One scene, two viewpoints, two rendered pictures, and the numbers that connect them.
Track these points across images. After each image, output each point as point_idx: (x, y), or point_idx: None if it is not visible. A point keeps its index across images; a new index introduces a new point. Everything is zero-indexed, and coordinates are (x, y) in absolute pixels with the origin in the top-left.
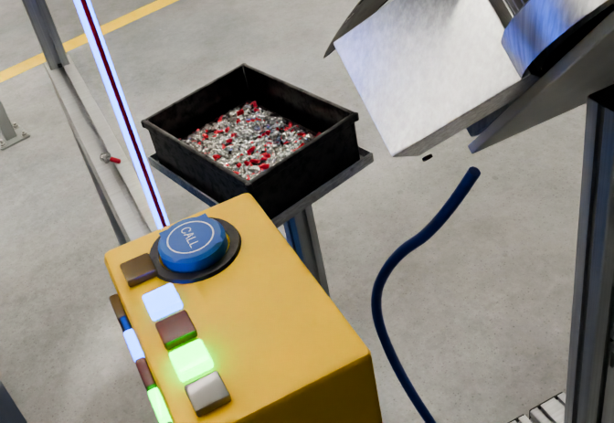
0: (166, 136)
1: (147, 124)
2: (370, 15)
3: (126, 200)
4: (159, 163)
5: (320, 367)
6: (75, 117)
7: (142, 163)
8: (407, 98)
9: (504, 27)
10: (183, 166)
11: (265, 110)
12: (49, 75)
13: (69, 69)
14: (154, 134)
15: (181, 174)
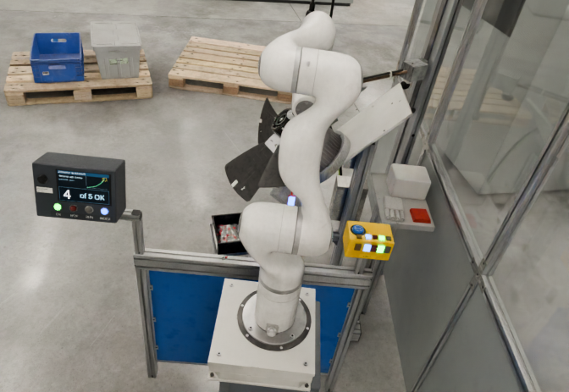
0: (232, 242)
1: (221, 243)
2: None
3: (246, 262)
4: (221, 254)
5: (389, 229)
6: (187, 258)
7: None
8: (298, 198)
9: None
10: (234, 249)
11: (226, 224)
12: (146, 256)
13: (150, 250)
14: (223, 245)
15: (232, 252)
